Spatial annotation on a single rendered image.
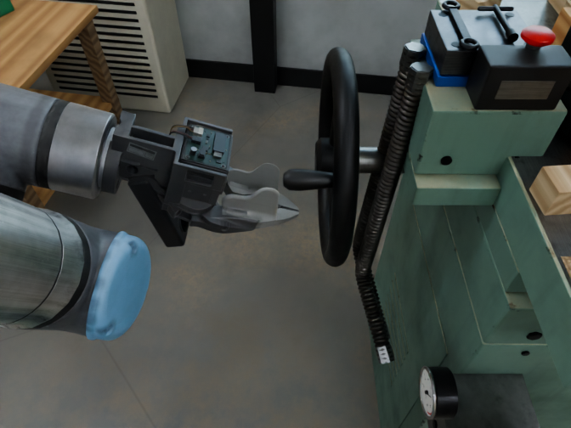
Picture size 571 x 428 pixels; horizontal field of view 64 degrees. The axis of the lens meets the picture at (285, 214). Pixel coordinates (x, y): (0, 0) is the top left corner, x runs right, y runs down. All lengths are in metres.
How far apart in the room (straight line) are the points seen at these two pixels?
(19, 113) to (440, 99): 0.40
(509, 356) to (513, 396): 0.07
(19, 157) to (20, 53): 1.12
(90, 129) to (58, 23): 1.25
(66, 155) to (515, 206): 0.45
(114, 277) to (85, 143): 0.15
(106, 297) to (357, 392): 1.02
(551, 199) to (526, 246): 0.05
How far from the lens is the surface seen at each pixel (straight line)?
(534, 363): 0.71
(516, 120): 0.52
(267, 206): 0.50
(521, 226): 0.53
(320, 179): 0.51
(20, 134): 0.48
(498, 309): 0.58
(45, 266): 0.34
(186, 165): 0.45
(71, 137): 0.47
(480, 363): 0.68
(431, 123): 0.50
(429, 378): 0.63
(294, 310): 1.41
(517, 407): 0.72
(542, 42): 0.50
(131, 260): 0.40
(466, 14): 0.58
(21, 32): 1.71
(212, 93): 2.18
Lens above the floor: 1.24
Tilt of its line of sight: 50 degrees down
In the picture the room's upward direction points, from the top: straight up
